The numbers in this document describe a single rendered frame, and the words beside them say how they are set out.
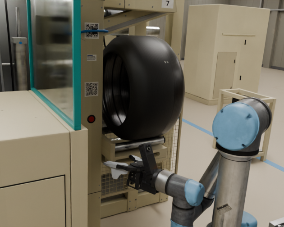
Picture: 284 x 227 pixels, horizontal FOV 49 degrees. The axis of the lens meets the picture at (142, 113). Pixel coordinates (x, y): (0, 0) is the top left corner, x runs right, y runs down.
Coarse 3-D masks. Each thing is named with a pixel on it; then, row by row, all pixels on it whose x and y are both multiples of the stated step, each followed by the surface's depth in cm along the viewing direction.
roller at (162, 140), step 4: (160, 136) 184; (136, 140) 176; (140, 140) 177; (144, 140) 178; (148, 140) 179; (152, 140) 180; (156, 140) 181; (160, 140) 182; (164, 140) 184; (116, 144) 169; (120, 144) 170; (124, 144) 171; (128, 144) 172; (132, 144) 173; (136, 144) 174; (140, 144) 176; (152, 144) 180; (156, 144) 182; (116, 148) 168; (120, 148) 170; (124, 148) 171; (128, 148) 172; (132, 148) 174
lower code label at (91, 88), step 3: (87, 84) 158; (90, 84) 159; (93, 84) 160; (96, 84) 161; (87, 87) 159; (90, 87) 160; (93, 87) 160; (96, 87) 161; (87, 90) 159; (90, 90) 160; (93, 90) 161; (96, 90) 162; (87, 93) 160; (90, 93) 160; (93, 93) 161; (96, 93) 162; (87, 96) 160
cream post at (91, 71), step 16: (96, 0) 150; (96, 16) 152; (96, 48) 156; (96, 64) 158; (96, 80) 160; (96, 96) 163; (96, 112) 165; (96, 128) 168; (96, 144) 170; (96, 160) 173; (96, 176) 176; (96, 192) 178; (96, 208) 181; (96, 224) 184
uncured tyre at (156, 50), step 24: (120, 48) 164; (144, 48) 159; (168, 48) 167; (120, 72) 206; (144, 72) 153; (168, 72) 159; (120, 96) 209; (144, 96) 154; (168, 96) 159; (120, 120) 201; (144, 120) 159; (168, 120) 167
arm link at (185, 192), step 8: (176, 176) 102; (168, 184) 101; (176, 184) 100; (184, 184) 99; (192, 184) 98; (200, 184) 99; (168, 192) 102; (176, 192) 99; (184, 192) 98; (192, 192) 96; (200, 192) 98; (176, 200) 100; (184, 200) 99; (192, 200) 96; (200, 200) 99; (184, 208) 99
